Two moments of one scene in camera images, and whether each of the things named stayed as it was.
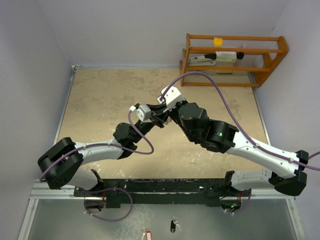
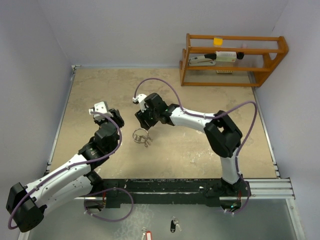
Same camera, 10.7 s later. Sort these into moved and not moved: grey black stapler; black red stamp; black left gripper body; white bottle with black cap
Moved: black left gripper body
Not moved: black red stamp; grey black stapler; white bottle with black cap
